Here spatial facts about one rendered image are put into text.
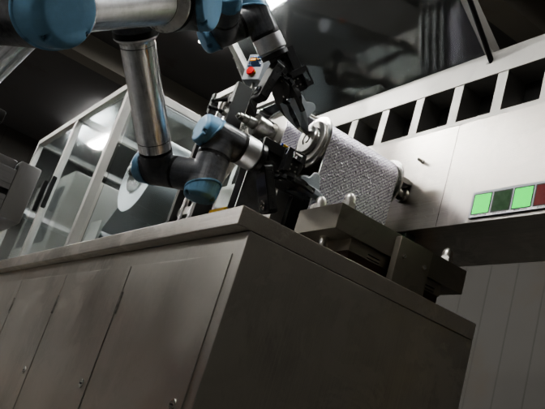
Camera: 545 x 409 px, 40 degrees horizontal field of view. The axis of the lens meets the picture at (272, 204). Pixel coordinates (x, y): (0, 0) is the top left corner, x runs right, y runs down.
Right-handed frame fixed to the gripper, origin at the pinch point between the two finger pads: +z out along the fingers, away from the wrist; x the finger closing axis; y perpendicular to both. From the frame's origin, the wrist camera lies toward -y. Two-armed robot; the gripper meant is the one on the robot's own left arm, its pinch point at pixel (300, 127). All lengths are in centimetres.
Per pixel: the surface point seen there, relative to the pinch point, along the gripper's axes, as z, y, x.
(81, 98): -83, 225, 629
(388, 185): 23.3, 12.9, -6.8
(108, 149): -16, -8, 95
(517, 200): 34, 16, -41
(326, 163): 10.1, -2.6, -6.8
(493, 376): 179, 148, 130
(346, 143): 8.3, 6.1, -6.6
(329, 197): 17.9, -6.1, -6.8
